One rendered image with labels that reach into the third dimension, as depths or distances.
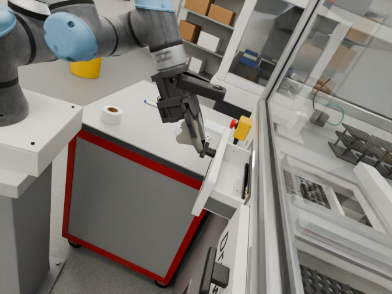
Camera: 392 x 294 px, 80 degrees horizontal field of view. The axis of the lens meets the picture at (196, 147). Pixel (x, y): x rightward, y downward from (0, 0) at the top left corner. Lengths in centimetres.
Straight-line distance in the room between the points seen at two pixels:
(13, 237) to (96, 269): 60
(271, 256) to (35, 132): 57
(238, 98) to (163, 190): 74
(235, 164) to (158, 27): 45
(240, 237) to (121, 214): 71
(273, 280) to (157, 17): 48
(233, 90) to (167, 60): 88
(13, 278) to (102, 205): 35
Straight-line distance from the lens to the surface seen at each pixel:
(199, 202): 52
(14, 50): 66
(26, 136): 66
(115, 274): 137
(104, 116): 89
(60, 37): 47
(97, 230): 119
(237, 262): 38
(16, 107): 69
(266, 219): 36
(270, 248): 33
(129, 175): 90
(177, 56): 54
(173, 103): 55
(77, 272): 137
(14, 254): 94
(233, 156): 74
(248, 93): 137
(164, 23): 54
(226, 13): 453
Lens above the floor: 120
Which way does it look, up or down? 29 degrees down
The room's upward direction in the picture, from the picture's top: 22 degrees clockwise
